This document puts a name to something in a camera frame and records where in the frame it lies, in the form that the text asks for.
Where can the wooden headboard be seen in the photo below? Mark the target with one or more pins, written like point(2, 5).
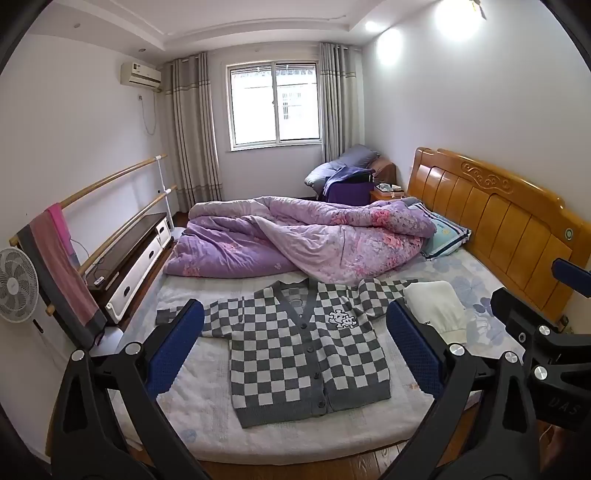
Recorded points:
point(498, 230)

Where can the white rail stand post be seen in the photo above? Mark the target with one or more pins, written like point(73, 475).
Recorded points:
point(164, 203)

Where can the wooden rail rack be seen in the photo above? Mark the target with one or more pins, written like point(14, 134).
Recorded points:
point(134, 221)

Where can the pink grey towel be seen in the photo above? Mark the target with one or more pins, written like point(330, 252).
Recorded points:
point(60, 272)

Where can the tissue box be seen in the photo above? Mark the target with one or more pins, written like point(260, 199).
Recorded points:
point(387, 187)

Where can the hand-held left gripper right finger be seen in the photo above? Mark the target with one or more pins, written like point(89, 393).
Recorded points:
point(413, 344)

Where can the wooden rail bar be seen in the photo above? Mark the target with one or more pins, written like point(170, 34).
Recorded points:
point(111, 177)

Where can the brown chair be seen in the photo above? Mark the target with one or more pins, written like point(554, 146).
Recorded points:
point(385, 170)

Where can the white floral bed sheet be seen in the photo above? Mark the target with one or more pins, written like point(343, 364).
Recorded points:
point(207, 397)

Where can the grey blue pillow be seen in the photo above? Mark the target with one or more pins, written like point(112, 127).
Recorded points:
point(321, 174)
point(360, 156)

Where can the purple floral quilt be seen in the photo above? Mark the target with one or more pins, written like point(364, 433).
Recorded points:
point(323, 240)

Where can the chair with purple bedding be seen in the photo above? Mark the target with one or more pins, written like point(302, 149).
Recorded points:
point(346, 187)

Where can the window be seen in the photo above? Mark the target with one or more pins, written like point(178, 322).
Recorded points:
point(274, 106)

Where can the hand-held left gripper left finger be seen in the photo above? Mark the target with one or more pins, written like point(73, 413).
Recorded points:
point(178, 334)

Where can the wooden nightstand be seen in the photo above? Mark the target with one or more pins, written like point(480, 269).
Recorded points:
point(385, 196)

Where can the white air conditioner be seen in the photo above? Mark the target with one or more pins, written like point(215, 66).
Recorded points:
point(141, 74)

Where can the dark top white cabinet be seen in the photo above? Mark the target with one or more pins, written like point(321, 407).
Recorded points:
point(134, 261)

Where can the white standing fan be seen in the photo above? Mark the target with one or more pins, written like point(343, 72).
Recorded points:
point(16, 286)

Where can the light blue pillow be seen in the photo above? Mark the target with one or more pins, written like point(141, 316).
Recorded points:
point(445, 237)

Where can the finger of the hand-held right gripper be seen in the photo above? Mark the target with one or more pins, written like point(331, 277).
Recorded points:
point(517, 316)
point(575, 273)

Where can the grey striped curtain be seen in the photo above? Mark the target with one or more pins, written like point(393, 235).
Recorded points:
point(194, 138)
point(339, 101)

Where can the white folded garment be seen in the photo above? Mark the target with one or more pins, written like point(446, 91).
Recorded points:
point(436, 309)

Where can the grey white checkered cardigan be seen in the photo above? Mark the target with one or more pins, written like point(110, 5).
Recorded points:
point(295, 360)

